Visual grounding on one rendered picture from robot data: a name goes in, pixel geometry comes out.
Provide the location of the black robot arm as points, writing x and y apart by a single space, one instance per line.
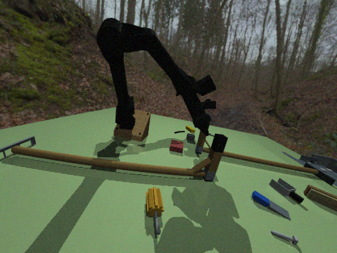
114 38

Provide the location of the blue-handled knife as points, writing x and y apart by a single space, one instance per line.
267 202

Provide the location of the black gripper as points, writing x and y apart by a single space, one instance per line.
200 119

